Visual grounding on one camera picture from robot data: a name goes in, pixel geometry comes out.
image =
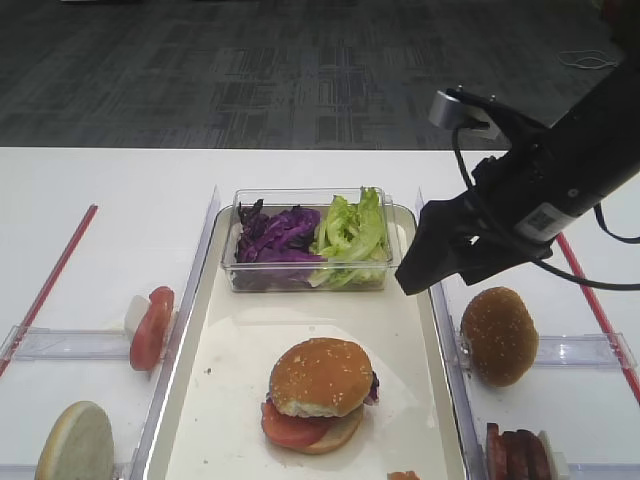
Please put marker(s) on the right clear acrylic divider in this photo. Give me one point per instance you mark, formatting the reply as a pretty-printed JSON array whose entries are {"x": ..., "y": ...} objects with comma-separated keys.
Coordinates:
[{"x": 471, "y": 448}]

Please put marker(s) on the sesame top bun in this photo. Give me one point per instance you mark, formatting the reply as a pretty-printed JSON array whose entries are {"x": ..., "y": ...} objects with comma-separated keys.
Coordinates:
[{"x": 320, "y": 377}]

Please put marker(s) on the purple cabbage strip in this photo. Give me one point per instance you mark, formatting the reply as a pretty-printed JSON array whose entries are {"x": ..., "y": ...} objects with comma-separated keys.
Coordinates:
[{"x": 372, "y": 397}]

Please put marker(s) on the left clear acrylic divider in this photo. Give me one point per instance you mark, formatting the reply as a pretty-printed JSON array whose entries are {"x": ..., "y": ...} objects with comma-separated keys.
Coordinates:
[{"x": 195, "y": 280}]

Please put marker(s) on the white serving tray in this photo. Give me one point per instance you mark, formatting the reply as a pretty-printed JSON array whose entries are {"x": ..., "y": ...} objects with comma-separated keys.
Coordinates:
[{"x": 209, "y": 426}]

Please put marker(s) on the right red tape strip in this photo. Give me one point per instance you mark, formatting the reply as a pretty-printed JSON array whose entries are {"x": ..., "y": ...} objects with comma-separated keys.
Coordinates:
[{"x": 595, "y": 300}]

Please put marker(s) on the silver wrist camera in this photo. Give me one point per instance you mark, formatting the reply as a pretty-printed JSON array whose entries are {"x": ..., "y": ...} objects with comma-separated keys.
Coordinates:
[{"x": 447, "y": 112}]

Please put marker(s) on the sesame bun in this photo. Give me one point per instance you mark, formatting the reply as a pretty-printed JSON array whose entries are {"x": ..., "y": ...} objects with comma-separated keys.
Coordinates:
[
  {"x": 320, "y": 377},
  {"x": 501, "y": 336}
]

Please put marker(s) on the food scrap at tray edge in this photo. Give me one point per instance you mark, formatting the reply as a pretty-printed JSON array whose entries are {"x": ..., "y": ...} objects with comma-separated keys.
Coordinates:
[{"x": 403, "y": 475}]

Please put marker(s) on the clear cross rail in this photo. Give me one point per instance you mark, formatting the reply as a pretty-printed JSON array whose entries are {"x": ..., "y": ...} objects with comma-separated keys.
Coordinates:
[
  {"x": 605, "y": 351},
  {"x": 35, "y": 343}
]

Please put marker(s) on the purple cabbage pile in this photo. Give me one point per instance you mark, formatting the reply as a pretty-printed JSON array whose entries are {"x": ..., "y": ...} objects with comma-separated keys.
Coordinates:
[{"x": 285, "y": 237}]

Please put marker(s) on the red tape strip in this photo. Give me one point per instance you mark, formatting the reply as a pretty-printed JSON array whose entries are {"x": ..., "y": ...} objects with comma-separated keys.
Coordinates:
[
  {"x": 595, "y": 300},
  {"x": 55, "y": 280}
]

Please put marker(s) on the left red tape strip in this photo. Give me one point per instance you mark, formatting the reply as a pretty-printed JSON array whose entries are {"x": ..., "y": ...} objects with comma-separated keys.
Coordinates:
[{"x": 55, "y": 280}]

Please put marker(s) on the bottom bun on tray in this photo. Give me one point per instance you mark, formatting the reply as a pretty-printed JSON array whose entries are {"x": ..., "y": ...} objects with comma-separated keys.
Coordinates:
[{"x": 339, "y": 433}]

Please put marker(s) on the white meat holder block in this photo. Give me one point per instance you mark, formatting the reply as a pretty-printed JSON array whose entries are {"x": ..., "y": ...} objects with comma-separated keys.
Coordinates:
[{"x": 558, "y": 465}]

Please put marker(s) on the upright bun half left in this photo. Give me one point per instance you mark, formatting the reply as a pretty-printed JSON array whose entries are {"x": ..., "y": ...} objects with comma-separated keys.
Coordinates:
[{"x": 80, "y": 445}]

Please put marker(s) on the sliced meat patties stack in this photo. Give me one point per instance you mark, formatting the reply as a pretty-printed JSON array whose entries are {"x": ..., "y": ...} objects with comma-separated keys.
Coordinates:
[{"x": 519, "y": 454}]

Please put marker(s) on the white tomato holder block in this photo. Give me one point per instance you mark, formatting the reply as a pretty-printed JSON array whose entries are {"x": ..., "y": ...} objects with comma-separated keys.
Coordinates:
[{"x": 136, "y": 311}]

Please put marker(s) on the left clear cross rail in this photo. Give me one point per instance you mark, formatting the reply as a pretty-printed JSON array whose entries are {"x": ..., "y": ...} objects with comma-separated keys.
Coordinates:
[{"x": 35, "y": 343}]

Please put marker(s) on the right clear cross rail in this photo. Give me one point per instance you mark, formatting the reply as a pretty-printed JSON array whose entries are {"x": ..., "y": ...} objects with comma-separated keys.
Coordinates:
[{"x": 605, "y": 351}]

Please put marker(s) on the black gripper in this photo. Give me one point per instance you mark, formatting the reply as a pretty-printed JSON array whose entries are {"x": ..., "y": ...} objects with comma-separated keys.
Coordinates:
[{"x": 529, "y": 195}]

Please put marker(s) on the clear acrylic divider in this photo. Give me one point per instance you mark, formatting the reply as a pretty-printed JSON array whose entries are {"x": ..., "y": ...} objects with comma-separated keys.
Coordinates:
[
  {"x": 195, "y": 280},
  {"x": 471, "y": 448}
]

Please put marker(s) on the front tomato slice on bun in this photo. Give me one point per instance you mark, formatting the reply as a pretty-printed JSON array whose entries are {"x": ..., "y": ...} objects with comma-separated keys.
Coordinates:
[{"x": 291, "y": 431}]

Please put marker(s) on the clear plastic salad container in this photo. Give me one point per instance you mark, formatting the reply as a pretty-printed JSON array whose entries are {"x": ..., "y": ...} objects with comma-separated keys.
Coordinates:
[{"x": 277, "y": 200}]

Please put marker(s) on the green lettuce pile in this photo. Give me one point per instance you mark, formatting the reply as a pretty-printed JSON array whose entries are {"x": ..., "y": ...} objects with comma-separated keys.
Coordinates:
[{"x": 351, "y": 233}]

